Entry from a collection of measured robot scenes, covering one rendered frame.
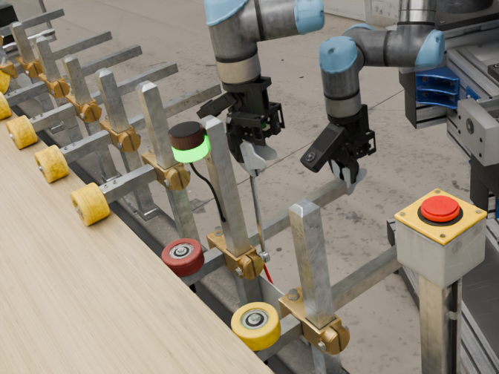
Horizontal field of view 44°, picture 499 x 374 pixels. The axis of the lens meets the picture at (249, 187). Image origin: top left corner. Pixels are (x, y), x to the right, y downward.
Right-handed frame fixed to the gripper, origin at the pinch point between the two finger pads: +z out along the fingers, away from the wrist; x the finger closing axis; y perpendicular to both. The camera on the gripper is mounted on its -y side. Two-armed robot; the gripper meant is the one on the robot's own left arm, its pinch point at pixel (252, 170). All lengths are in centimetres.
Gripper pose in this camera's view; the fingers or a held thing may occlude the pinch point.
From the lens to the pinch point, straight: 122.4
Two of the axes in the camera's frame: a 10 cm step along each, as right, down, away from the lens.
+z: 1.8, 8.3, 5.3
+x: 5.6, -5.3, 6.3
